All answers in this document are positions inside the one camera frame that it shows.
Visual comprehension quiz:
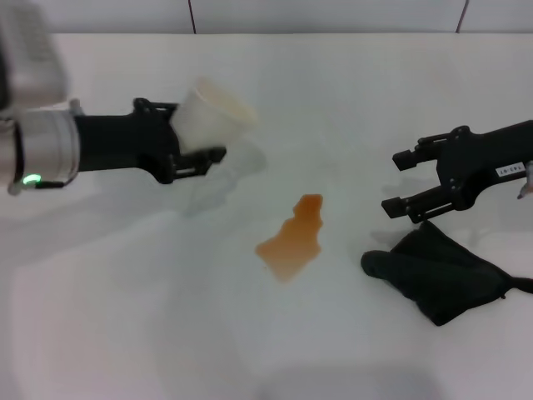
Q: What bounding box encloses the brown water stain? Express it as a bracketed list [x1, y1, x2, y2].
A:
[255, 193, 325, 286]

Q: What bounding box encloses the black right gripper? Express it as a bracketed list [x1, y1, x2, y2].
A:
[381, 119, 533, 224]

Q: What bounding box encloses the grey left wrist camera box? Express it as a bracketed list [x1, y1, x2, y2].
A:
[0, 0, 71, 110]

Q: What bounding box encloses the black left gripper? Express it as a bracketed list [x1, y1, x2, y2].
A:
[73, 97, 228, 185]

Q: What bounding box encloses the dark blue rag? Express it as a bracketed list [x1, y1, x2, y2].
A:
[360, 219, 533, 328]

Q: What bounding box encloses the white paper cup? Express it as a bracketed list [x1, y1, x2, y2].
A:
[172, 75, 260, 153]

